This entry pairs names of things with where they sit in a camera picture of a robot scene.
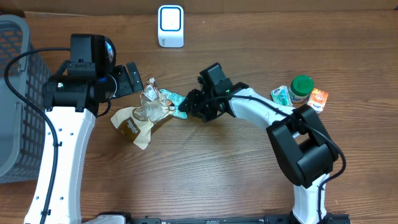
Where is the teal white snack packet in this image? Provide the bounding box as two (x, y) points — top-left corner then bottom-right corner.
(160, 89), (187, 119)

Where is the clear brown crinkled bag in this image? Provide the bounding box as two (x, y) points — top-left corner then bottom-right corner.
(111, 78), (175, 150)

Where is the teal tissue pack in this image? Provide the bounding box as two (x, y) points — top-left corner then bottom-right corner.
(270, 85), (293, 106)

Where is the green lid jar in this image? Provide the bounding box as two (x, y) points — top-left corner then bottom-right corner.
(289, 75), (314, 103)

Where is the orange small carton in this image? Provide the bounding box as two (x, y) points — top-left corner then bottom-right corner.
(307, 88), (328, 114)

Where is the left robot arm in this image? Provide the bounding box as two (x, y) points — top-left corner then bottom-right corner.
(24, 34), (144, 223)

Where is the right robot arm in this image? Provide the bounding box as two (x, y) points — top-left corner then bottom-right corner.
(178, 63), (341, 223)

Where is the grey plastic mesh basket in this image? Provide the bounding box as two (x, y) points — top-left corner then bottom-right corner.
(1, 15), (52, 184)

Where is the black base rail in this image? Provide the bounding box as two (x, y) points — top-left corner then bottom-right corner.
(96, 212), (352, 224)

